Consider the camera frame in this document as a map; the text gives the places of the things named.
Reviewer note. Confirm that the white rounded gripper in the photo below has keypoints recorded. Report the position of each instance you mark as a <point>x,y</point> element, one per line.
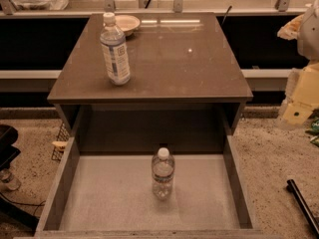
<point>309,37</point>

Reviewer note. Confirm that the clear small water bottle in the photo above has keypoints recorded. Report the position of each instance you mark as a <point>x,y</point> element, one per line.
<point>163,166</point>

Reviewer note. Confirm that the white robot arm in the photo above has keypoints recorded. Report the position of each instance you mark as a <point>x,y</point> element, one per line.
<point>305,30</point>

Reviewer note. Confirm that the brown cabinet with counter top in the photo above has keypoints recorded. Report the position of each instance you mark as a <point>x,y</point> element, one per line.
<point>186,89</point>

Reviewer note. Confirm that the labelled water bottle white cap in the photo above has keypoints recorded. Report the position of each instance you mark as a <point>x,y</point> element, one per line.
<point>114,47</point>

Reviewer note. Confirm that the open grey top drawer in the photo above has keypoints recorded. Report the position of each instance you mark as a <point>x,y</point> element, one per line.
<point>99,195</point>

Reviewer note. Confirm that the green snack packet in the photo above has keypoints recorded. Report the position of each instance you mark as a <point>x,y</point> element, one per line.
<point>314,132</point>

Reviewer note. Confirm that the black rod on floor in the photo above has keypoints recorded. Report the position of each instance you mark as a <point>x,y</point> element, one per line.
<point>311,219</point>

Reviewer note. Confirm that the white ceramic bowl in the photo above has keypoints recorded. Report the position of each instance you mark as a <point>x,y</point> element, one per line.
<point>128,23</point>

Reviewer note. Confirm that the clear glass jar on floor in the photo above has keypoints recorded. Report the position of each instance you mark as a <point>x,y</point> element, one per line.
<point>9,179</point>

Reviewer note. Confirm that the black chair base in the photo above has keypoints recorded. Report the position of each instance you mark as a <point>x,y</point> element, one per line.
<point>8,152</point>

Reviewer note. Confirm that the black wire basket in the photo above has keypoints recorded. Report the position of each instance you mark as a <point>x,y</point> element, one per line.
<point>60,143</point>

